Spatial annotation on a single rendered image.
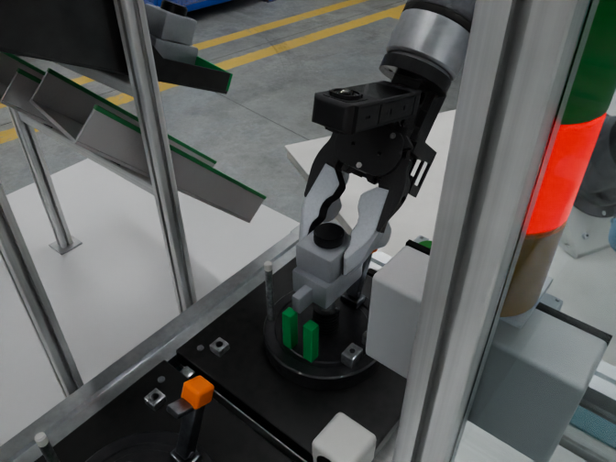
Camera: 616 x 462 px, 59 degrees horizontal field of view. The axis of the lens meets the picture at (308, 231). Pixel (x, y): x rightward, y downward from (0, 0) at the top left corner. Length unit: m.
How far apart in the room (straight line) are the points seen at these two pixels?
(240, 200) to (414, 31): 0.33
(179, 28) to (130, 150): 0.16
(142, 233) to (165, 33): 0.43
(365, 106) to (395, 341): 0.20
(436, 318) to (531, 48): 0.13
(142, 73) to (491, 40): 0.42
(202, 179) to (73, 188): 0.51
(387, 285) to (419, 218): 0.70
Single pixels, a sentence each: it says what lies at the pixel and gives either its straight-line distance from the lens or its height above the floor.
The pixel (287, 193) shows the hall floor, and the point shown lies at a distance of 2.58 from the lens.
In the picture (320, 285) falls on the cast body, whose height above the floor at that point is 1.08.
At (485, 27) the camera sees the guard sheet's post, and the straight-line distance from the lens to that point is 0.19.
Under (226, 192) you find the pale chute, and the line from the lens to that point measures 0.72.
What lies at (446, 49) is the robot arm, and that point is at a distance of 0.54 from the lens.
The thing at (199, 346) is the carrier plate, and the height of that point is 0.97.
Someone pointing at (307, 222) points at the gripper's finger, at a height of 1.12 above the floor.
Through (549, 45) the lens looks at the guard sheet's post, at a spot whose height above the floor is 1.40.
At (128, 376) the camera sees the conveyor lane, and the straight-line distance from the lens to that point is 0.65.
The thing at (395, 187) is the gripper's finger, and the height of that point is 1.17.
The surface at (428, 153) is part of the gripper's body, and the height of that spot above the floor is 1.17.
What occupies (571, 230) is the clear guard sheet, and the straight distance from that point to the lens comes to 0.22.
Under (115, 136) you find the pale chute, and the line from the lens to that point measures 0.61.
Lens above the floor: 1.45
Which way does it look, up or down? 38 degrees down
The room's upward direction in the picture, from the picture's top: straight up
